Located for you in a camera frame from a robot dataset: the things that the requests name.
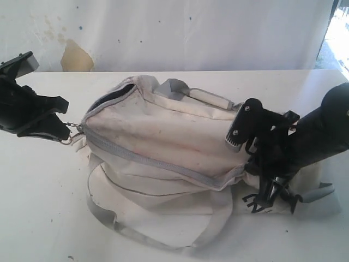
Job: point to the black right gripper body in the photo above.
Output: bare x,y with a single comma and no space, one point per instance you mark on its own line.
268,153

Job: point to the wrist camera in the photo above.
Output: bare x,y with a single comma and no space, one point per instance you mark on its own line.
21,65
252,121

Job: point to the white fabric backpack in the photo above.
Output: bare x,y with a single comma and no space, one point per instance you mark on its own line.
162,173

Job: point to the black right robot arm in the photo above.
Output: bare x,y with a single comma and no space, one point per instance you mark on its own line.
320,134

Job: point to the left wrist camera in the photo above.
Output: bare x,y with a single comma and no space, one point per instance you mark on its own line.
21,65

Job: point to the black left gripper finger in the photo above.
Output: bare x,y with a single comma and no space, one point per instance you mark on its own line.
45,105
51,128

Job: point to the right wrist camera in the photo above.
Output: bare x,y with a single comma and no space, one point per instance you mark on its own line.
252,121

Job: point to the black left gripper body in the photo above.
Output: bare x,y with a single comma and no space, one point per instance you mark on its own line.
20,107

